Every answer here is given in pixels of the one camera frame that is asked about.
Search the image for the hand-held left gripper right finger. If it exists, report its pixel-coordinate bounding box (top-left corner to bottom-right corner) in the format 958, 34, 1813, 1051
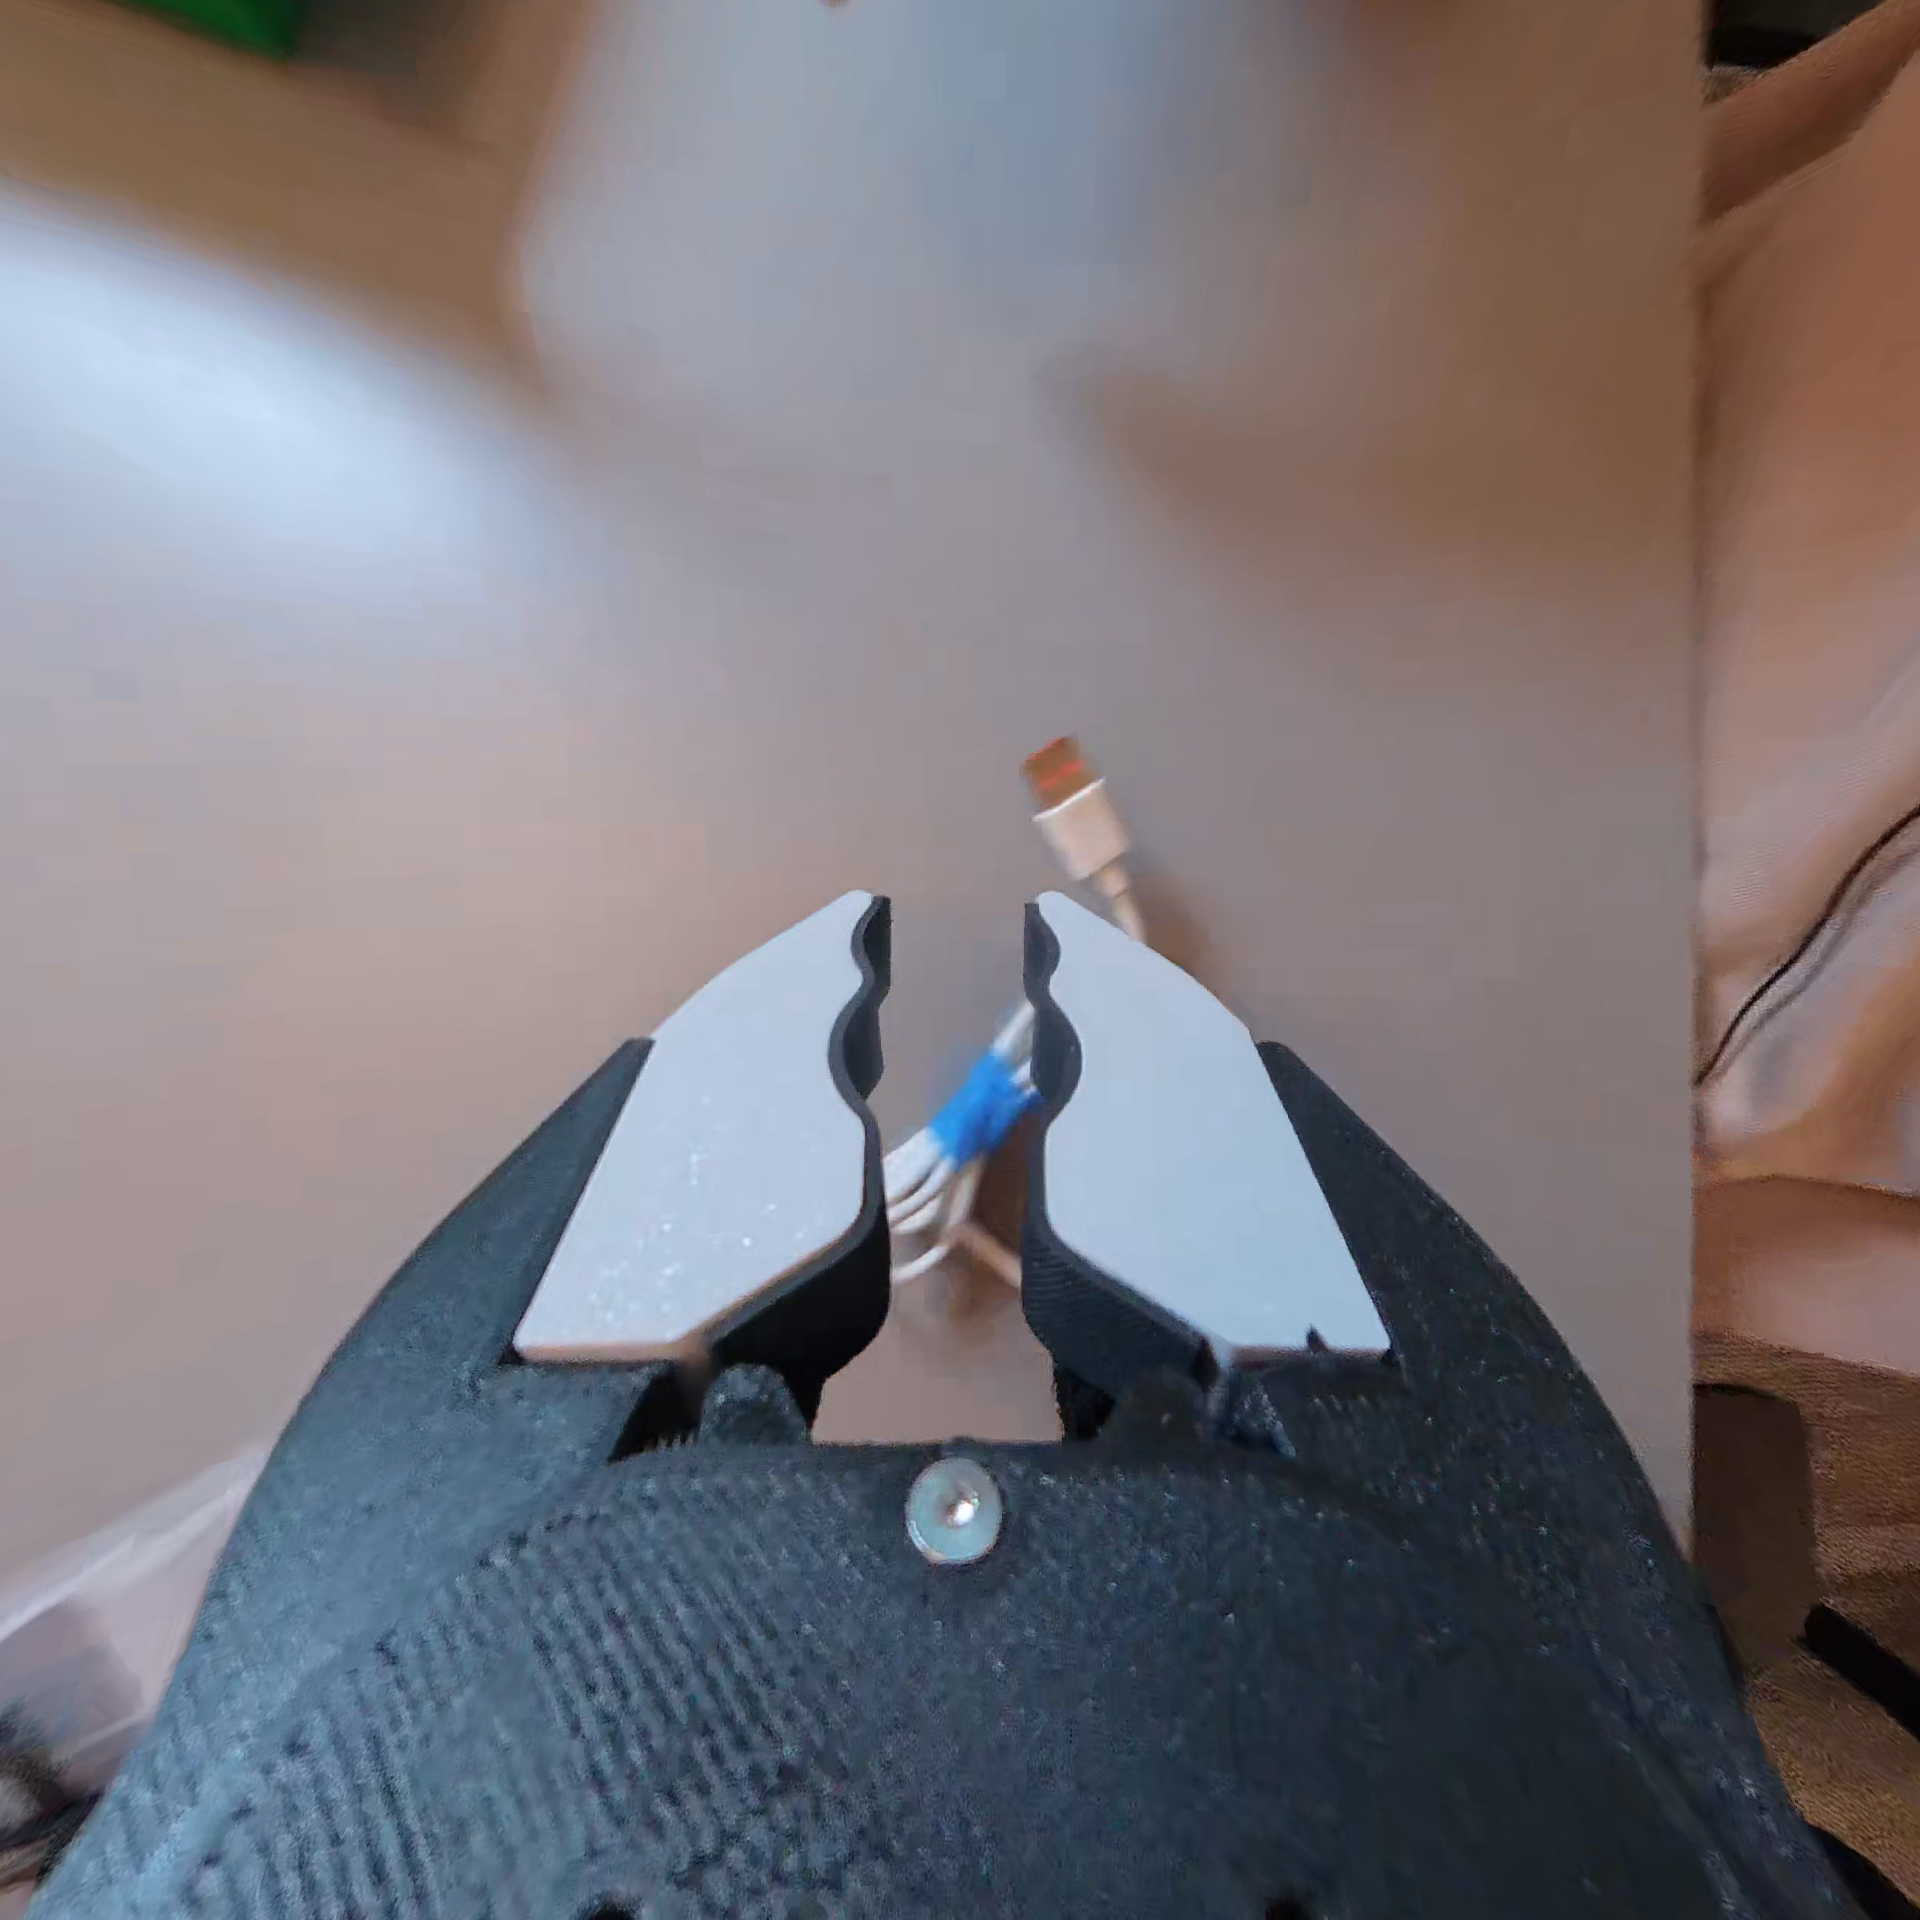
1020, 887, 1392, 1442

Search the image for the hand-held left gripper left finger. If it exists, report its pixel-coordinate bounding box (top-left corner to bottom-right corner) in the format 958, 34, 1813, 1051
512, 887, 898, 1448

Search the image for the white usb cable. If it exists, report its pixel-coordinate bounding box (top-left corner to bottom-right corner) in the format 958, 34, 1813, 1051
882, 731, 1164, 1300

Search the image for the green plastic storage bin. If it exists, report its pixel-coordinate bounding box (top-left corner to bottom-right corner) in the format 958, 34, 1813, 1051
180, 0, 308, 64

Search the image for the person's beige sweatshirt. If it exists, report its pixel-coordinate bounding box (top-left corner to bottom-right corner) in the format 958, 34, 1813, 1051
1693, 0, 1920, 1336

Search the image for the thin black clip-on cable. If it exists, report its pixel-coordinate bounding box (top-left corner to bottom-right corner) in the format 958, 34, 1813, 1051
1693, 802, 1920, 1088

